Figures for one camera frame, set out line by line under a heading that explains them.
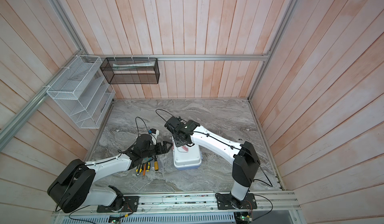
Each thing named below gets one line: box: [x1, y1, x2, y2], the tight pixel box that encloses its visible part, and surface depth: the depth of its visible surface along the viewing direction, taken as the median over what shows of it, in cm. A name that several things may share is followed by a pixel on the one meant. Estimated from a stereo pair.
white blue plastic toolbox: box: [172, 135, 203, 171], surface depth 80 cm
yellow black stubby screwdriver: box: [146, 161, 151, 172], surface depth 85 cm
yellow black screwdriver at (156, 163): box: [154, 155, 159, 171], surface depth 87 cm
